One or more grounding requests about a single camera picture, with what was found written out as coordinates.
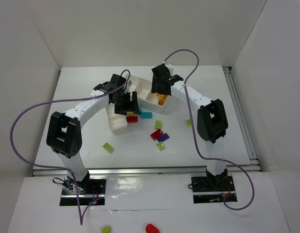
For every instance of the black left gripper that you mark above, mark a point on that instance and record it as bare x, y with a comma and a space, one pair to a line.
125, 104

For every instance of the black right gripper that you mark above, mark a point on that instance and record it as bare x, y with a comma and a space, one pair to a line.
160, 87

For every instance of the small yellow brick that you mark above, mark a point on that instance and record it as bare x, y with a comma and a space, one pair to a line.
131, 113

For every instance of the red brick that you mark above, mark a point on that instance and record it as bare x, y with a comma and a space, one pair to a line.
156, 134
132, 119

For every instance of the yellow curved striped brick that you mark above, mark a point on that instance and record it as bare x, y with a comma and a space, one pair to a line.
162, 99

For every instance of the narrow white divided tray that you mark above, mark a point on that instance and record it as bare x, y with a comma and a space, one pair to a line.
117, 123

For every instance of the long teal brick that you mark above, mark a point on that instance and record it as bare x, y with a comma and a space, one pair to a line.
146, 115

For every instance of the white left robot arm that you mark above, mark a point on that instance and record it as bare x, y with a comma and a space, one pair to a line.
64, 135

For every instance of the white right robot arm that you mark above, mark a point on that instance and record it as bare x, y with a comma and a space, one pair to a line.
211, 119

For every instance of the wide white divided bin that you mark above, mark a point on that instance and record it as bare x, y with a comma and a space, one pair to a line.
146, 99

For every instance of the lime brick in pile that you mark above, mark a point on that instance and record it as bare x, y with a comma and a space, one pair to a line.
158, 125

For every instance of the red brick by purple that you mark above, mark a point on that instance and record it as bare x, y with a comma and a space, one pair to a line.
156, 134

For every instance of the lone lime brick front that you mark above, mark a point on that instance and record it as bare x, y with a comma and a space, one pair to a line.
108, 147

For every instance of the lime brick far right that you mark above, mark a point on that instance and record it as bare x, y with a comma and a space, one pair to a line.
188, 122

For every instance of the lime brick below purple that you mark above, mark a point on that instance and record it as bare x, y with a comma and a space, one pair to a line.
160, 146

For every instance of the lime brick on foreground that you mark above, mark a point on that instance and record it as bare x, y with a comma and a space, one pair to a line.
106, 229

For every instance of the red rounded foreground piece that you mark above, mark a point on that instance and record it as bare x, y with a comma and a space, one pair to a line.
150, 228

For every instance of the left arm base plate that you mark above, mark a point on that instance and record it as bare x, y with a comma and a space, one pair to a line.
94, 192

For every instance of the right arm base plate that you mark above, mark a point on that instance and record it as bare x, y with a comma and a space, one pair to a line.
204, 192

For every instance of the aluminium right side rail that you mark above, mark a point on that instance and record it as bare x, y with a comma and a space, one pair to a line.
240, 114

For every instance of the aluminium rail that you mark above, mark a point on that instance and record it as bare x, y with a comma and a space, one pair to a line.
240, 114
125, 171

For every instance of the aluminium front rail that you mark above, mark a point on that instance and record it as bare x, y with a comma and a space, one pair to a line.
125, 171

